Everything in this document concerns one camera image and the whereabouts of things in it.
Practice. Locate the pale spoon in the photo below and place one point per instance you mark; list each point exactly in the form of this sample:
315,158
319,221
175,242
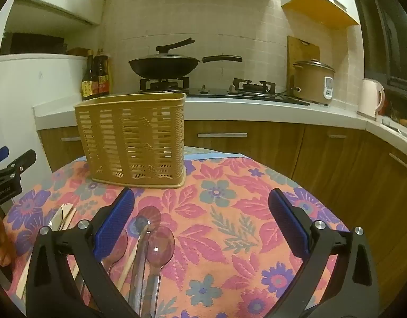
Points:
58,218

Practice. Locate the dark window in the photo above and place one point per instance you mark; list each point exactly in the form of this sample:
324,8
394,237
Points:
386,39

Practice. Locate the dark box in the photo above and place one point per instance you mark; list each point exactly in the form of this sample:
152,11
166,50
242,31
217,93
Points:
31,44

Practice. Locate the beige rice cooker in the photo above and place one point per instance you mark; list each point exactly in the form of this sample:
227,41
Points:
313,82

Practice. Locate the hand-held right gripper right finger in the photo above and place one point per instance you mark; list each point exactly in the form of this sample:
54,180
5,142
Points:
286,218

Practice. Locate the person's left hand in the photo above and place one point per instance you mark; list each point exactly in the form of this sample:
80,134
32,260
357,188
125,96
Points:
3,248

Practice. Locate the clear purple plastic spoon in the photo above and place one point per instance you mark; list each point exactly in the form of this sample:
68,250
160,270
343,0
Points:
162,243
149,217
119,245

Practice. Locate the white wall cabinet orange underside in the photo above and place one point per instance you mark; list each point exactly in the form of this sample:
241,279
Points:
326,3

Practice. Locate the black wok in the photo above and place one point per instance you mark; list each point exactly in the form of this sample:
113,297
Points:
163,68

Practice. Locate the black gas stove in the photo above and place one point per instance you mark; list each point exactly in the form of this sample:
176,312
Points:
216,94

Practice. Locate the wooden chopstick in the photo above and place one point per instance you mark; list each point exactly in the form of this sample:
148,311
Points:
70,217
24,278
127,266

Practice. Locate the floral table cloth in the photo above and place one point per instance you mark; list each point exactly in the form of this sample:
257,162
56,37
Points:
223,238

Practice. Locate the pale electric kettle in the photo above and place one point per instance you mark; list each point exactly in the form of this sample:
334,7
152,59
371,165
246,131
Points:
369,97

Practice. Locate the tan plastic utensil basket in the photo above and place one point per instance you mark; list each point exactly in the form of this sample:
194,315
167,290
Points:
130,139

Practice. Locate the glass wok lid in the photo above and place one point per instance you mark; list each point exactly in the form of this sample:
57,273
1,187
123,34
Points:
163,55

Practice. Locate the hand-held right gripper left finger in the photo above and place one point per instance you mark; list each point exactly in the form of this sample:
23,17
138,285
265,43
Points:
115,218

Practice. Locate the white refrigerator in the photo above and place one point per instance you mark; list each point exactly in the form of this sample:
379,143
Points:
41,82

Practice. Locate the wooden cutting board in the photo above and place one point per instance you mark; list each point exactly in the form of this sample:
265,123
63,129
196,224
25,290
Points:
303,49

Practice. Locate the dark sauce bottle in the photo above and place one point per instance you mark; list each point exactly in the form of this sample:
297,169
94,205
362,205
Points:
102,79
87,82

